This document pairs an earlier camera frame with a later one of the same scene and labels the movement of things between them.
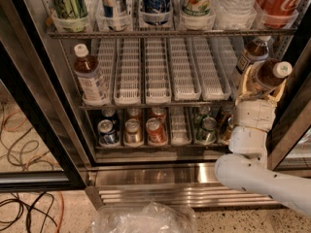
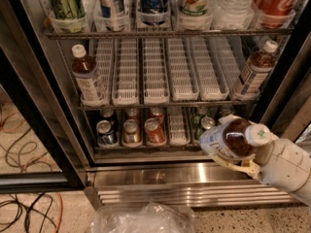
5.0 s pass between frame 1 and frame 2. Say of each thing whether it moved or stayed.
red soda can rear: stayed
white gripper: moved
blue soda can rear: stayed
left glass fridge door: stayed
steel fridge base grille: stayed
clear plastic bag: stayed
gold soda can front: stayed
